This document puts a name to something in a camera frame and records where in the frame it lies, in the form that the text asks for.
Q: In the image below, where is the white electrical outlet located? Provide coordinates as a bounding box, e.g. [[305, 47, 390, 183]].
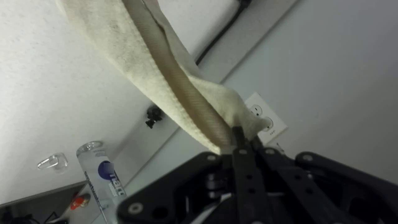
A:
[[243, 91, 289, 147]]

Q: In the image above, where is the clear bottle with blue label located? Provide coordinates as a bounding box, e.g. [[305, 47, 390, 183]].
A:
[[75, 140, 129, 224]]

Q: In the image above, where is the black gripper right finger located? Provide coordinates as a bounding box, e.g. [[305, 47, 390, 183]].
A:
[[248, 136, 398, 224]]

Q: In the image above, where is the orange handled tool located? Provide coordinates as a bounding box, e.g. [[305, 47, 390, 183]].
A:
[[68, 192, 91, 212]]

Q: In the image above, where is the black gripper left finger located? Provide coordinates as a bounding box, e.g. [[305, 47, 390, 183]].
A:
[[116, 126, 267, 224]]

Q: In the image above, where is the cream cloth towel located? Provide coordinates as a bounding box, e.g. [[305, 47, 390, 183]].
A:
[[54, 0, 272, 156]]

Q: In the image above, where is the clear plastic cup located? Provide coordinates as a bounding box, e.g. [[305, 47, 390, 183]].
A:
[[35, 151, 70, 172]]

